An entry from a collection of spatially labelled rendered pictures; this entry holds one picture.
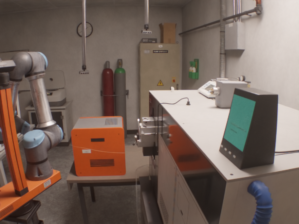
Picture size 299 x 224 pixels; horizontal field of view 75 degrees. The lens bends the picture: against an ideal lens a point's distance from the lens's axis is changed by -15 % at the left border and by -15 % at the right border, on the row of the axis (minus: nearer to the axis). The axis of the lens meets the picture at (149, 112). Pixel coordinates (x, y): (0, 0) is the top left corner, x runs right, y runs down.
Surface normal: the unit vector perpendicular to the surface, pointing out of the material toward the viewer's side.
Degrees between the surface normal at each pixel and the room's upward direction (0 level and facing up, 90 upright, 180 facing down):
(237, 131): 80
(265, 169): 0
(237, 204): 90
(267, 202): 76
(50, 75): 105
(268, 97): 88
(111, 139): 90
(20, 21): 90
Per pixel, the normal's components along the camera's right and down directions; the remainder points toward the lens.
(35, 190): 0.94, 0.08
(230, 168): 0.00, -0.97
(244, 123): -0.97, -0.12
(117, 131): 0.14, 0.24
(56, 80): 0.13, 0.48
